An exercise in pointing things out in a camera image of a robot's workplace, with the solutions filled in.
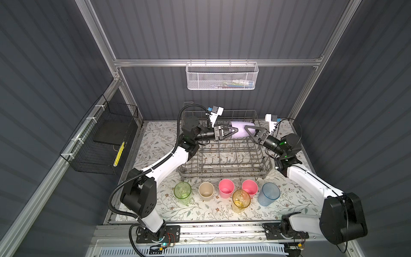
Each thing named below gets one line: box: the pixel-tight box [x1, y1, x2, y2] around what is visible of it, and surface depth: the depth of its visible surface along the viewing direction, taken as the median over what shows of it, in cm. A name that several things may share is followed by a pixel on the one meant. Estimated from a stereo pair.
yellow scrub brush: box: [113, 141, 126, 167], surface depth 70 cm
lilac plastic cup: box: [230, 121, 256, 139], surface depth 68 cm
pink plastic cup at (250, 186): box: [241, 179, 259, 199], surface depth 82 cm
